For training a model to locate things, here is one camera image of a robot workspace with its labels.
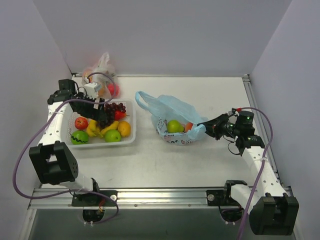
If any aluminium front rail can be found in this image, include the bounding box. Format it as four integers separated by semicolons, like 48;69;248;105
29;187;226;209

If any orange lemon fruit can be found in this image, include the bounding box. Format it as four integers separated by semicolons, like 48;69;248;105
117;121;131;138

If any white plastic basket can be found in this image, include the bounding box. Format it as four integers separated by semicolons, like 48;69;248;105
62;99;137;149

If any purple grape bunch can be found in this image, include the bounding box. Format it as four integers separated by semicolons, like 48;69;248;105
104;102;127;127

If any red apple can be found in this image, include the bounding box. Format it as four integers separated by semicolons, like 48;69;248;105
74;116;89;130

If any green watermelon ball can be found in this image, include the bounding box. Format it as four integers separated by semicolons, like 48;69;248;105
70;130;89;145

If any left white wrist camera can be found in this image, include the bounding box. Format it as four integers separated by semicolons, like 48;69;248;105
82;79;103;100

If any green apple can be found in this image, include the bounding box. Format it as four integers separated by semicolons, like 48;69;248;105
104;129;122;143

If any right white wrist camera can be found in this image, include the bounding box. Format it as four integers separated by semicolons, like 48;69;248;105
228;107;242;117

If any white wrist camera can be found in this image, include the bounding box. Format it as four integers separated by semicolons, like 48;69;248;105
228;107;242;117
82;79;103;100

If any peach fruit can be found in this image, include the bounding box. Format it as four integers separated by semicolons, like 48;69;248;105
184;122;193;133

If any green pear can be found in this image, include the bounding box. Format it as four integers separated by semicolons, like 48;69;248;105
167;119;185;133

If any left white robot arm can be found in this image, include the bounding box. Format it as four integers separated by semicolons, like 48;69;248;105
28;79;106;206

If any clear bag of fruits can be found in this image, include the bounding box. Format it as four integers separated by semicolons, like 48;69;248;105
81;52;120;99

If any red pear fruit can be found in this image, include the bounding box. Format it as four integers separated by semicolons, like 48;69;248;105
114;110;129;121

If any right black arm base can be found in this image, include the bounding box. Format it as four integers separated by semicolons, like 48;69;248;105
206;189;241;208

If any light blue plastic bag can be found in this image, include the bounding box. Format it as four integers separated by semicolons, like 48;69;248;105
135;91;208;146

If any yellow banana bunch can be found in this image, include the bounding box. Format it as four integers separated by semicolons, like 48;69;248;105
85;119;119;139

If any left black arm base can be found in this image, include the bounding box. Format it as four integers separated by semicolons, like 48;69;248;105
71;190;118;207

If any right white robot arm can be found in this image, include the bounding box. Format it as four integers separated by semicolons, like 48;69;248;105
199;107;299;240

